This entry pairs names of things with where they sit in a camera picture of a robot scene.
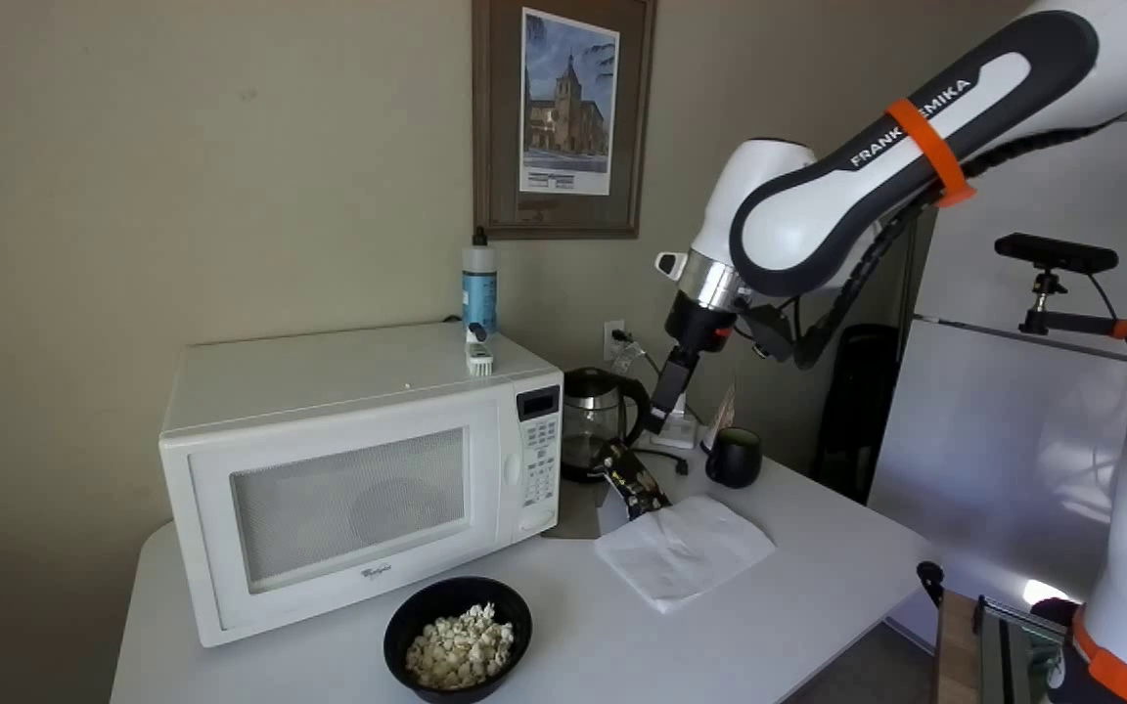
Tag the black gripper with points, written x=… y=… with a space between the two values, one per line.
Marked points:
x=699 y=335

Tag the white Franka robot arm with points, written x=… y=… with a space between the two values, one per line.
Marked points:
x=878 y=142

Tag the white microwave oven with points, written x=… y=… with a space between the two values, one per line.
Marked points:
x=340 y=510

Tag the black glass electric kettle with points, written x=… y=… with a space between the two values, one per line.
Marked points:
x=597 y=425

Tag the black mug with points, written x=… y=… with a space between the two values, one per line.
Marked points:
x=733 y=459

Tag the black popcorn bag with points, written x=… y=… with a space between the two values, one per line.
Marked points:
x=627 y=477

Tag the white paper towel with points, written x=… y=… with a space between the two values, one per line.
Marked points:
x=683 y=554

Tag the blue bottle with black cap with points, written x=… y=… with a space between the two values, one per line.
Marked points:
x=480 y=279

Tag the wooden framed picture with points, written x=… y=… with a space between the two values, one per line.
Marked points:
x=566 y=117

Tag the black bowl of popcorn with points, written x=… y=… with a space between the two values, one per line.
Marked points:
x=458 y=648

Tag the white panel board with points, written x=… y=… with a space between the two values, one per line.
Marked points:
x=994 y=482

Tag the white wall outlet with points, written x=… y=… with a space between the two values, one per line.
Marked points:
x=610 y=343

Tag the black camera on mount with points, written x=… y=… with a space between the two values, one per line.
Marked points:
x=1054 y=250

